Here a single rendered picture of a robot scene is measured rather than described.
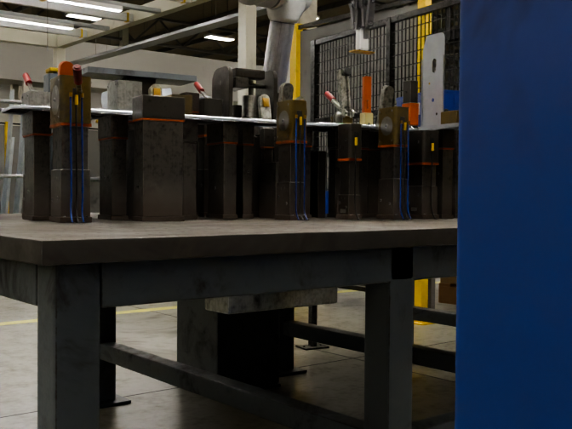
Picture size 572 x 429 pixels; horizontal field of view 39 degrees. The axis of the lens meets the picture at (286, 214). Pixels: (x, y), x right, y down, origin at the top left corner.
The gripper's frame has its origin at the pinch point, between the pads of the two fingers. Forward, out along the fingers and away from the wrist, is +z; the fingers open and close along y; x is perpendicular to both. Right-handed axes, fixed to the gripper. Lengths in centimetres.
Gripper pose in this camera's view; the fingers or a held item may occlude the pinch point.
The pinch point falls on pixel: (362, 40)
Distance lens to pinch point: 275.3
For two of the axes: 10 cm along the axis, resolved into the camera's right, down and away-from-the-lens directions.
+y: 5.2, 0.3, -8.5
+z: -0.1, 10.0, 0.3
